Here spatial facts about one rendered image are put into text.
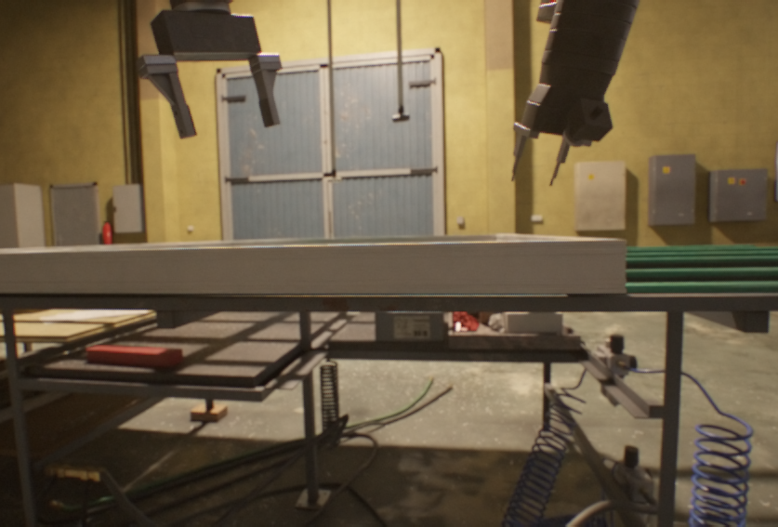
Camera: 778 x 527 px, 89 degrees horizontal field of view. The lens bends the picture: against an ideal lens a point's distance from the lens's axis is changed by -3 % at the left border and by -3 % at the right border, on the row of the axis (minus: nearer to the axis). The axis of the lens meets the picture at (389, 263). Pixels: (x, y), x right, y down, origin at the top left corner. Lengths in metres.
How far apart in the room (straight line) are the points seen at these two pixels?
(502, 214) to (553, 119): 6.35
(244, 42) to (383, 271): 0.38
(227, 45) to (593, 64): 0.46
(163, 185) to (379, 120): 4.05
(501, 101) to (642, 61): 2.40
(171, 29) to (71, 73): 10.11
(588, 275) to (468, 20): 7.49
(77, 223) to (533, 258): 9.90
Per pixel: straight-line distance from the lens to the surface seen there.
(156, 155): 8.62
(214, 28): 0.67
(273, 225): 7.75
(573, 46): 0.47
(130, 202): 9.11
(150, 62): 0.63
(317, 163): 7.55
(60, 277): 0.88
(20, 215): 10.51
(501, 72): 7.24
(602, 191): 7.40
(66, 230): 10.40
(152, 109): 8.83
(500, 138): 6.96
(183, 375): 1.27
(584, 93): 0.49
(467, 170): 7.23
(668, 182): 7.77
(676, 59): 8.46
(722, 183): 8.16
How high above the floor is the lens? 0.95
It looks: 4 degrees down
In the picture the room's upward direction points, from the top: 1 degrees counter-clockwise
